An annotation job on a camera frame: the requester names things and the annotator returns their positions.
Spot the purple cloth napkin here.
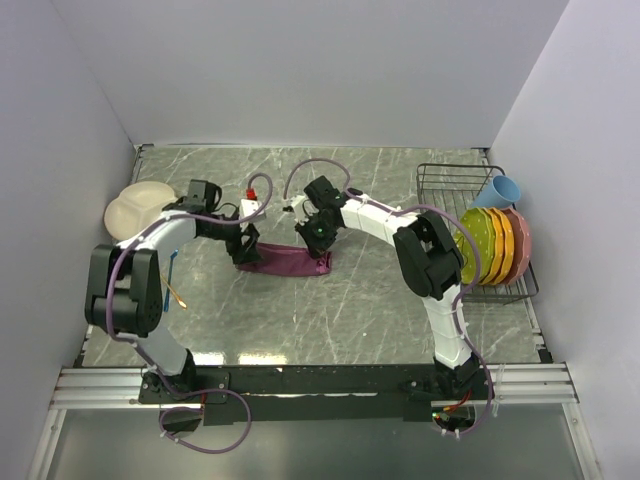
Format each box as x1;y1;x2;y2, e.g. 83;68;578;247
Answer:
237;242;331;278

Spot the gold metal spoon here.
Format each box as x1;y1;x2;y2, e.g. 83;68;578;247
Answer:
160;275;188;310

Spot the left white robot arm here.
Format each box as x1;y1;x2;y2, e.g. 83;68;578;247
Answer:
85;173;273;402

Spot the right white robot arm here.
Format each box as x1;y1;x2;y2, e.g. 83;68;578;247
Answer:
287;176;475;399

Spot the blue metal fork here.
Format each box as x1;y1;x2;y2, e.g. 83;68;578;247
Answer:
163;249;179;312

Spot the cream divided ceramic plate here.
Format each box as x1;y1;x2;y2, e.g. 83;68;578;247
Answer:
104;181;177;241

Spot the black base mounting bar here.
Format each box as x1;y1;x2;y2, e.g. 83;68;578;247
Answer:
138;364;493;426

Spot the green scalloped plate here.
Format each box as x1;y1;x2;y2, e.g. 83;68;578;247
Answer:
452;207;496;287

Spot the light blue plastic cup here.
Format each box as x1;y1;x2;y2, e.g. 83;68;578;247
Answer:
471;175;521;209

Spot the orange scalloped plate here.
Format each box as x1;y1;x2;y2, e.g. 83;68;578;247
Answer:
481;208;514;285

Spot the pink scalloped plate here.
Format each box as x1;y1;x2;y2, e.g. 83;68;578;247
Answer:
503;207;532;285

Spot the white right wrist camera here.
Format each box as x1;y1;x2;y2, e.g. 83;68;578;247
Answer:
283;195;311;225

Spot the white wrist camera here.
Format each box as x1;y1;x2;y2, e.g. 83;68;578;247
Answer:
239;187;266;225
283;195;311;225

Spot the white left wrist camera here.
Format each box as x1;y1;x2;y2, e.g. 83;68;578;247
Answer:
239;187;266;225

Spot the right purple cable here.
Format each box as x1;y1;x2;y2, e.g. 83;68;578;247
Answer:
283;158;499;441

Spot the black wire dish rack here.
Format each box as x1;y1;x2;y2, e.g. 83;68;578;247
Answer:
416;163;540;305

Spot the aluminium frame rail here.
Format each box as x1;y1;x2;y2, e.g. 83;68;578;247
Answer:
50;364;578;410

